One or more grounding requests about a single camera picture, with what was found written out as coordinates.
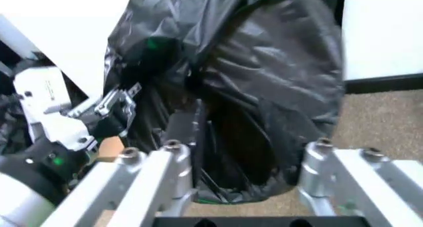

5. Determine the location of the silver-barred finger of the left gripper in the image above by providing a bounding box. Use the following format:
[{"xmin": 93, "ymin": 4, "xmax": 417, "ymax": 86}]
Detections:
[{"xmin": 65, "ymin": 83, "xmax": 144, "ymax": 120}]

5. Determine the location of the black baseboard strip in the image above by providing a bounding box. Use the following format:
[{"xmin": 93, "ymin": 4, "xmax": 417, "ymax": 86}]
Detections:
[{"xmin": 343, "ymin": 73, "xmax": 423, "ymax": 95}]

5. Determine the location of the black plastic garbage bag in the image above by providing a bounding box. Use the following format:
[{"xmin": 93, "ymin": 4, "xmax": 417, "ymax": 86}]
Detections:
[{"xmin": 102, "ymin": 0, "xmax": 347, "ymax": 188}]

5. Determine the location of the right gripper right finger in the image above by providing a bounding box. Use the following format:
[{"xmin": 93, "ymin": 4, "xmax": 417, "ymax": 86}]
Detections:
[{"xmin": 296, "ymin": 137, "xmax": 423, "ymax": 227}]

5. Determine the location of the white slanted panel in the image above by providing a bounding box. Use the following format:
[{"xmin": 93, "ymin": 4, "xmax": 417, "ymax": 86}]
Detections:
[{"xmin": 0, "ymin": 13, "xmax": 91, "ymax": 101}]

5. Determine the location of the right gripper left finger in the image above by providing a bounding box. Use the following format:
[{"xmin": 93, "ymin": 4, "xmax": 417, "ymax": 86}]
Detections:
[{"xmin": 39, "ymin": 139, "xmax": 207, "ymax": 227}]

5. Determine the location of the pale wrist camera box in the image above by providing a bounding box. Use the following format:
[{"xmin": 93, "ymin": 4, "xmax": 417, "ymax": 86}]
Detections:
[{"xmin": 12, "ymin": 67, "xmax": 99, "ymax": 152}]

